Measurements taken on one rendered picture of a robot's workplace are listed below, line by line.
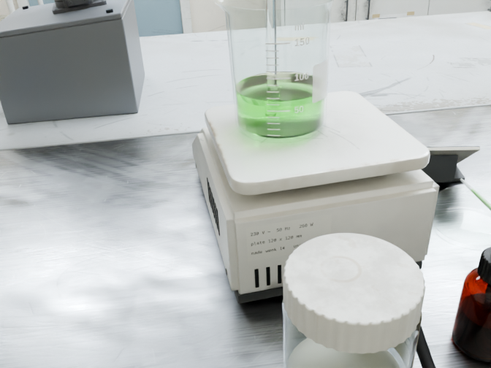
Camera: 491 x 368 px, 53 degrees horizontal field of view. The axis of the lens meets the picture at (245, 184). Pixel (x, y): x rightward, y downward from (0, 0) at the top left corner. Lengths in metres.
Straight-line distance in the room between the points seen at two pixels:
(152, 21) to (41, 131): 2.71
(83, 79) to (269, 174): 0.38
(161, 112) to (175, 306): 0.34
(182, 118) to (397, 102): 0.26
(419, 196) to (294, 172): 0.08
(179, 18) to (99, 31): 2.69
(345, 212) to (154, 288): 0.14
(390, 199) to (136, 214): 0.21
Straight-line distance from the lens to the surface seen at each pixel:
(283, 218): 0.27
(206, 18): 3.29
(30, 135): 0.61
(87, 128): 0.60
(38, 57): 0.61
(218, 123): 0.34
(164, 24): 3.29
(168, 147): 0.51
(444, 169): 0.44
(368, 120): 0.34
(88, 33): 0.59
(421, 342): 0.28
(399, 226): 0.31
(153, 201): 0.42
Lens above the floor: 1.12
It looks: 30 degrees down
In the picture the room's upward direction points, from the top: 3 degrees counter-clockwise
